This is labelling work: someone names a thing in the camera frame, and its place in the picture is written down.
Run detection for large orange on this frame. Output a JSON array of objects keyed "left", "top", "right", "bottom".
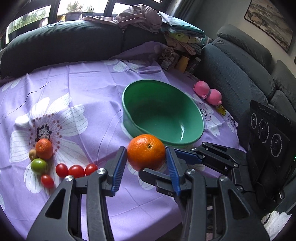
[{"left": 127, "top": 134, "right": 166, "bottom": 171}]

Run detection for cherry tomato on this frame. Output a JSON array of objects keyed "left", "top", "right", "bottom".
[
  {"left": 55, "top": 163, "right": 69, "bottom": 178},
  {"left": 68, "top": 165, "right": 85, "bottom": 178},
  {"left": 85, "top": 163, "right": 98, "bottom": 176},
  {"left": 41, "top": 174, "right": 55, "bottom": 189}
]

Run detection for green round fruit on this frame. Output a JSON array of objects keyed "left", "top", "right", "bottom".
[{"left": 31, "top": 158, "right": 49, "bottom": 175}]

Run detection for green plastic bowl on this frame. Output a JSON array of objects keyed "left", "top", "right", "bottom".
[{"left": 121, "top": 80, "right": 204, "bottom": 147}]

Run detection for pink pig toy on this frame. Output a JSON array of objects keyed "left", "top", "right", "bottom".
[{"left": 193, "top": 80, "right": 222, "bottom": 106}]

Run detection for small tan kumquat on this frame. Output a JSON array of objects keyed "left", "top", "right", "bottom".
[{"left": 29, "top": 149, "right": 38, "bottom": 161}]

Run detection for small orange tangerine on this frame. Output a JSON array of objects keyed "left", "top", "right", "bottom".
[{"left": 35, "top": 138, "right": 53, "bottom": 160}]

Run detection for grey sofa right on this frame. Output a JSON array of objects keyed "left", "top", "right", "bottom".
[{"left": 199, "top": 23, "right": 296, "bottom": 144}]

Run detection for purple floral tablecloth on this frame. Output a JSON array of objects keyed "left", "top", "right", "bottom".
[{"left": 1, "top": 42, "right": 240, "bottom": 238}]

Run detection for pile of clothes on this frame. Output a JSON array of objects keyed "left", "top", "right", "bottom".
[{"left": 81, "top": 4, "right": 205, "bottom": 59}]

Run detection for framed landscape painting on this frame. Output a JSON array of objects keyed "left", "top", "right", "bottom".
[{"left": 244, "top": 0, "right": 293, "bottom": 52}]

